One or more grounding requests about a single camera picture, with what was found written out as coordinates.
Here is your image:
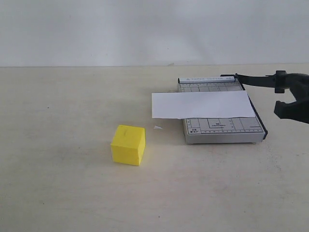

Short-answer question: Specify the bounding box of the black cutter blade arm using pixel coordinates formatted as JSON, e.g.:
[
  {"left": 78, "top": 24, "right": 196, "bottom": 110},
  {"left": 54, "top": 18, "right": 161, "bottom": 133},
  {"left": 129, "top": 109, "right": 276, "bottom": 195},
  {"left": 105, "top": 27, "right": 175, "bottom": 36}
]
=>
[{"left": 220, "top": 71, "right": 291, "bottom": 93}]

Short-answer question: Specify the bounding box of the white paper sheet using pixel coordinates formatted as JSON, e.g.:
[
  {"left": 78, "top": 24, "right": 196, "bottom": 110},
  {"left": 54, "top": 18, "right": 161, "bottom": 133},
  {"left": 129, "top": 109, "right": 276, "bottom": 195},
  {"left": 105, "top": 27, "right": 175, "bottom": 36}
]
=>
[{"left": 152, "top": 90, "right": 255, "bottom": 119}]

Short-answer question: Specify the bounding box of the yellow foam cube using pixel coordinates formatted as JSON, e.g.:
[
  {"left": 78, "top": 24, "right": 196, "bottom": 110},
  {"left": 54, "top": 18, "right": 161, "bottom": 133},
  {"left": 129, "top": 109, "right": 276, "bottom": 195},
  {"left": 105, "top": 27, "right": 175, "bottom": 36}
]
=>
[{"left": 111, "top": 125, "right": 146, "bottom": 166}]

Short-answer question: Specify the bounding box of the grey metal paper cutter base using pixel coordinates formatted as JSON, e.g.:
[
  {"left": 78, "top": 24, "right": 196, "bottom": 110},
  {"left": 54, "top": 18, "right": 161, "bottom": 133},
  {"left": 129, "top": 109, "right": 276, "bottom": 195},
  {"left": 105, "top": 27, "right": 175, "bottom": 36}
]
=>
[{"left": 178, "top": 74, "right": 268, "bottom": 144}]

